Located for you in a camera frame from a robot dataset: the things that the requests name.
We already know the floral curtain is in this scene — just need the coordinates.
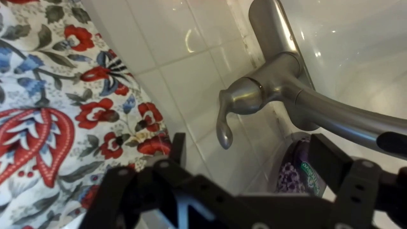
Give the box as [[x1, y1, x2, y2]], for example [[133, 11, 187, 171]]
[[0, 0, 173, 229]]

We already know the brushed steel kitchen faucet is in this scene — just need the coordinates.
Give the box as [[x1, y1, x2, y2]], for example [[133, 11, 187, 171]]
[[215, 0, 407, 160]]

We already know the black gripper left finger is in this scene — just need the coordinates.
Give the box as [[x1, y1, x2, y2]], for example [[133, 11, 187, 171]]
[[80, 132, 221, 229]]

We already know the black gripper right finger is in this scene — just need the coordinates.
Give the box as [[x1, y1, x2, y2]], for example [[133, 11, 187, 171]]
[[308, 133, 407, 229]]

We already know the white double sink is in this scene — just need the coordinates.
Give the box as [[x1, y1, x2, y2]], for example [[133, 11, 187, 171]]
[[277, 0, 407, 122]]

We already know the purple dish soap bottle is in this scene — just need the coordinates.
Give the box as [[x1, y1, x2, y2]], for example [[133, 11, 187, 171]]
[[273, 133, 324, 197]]

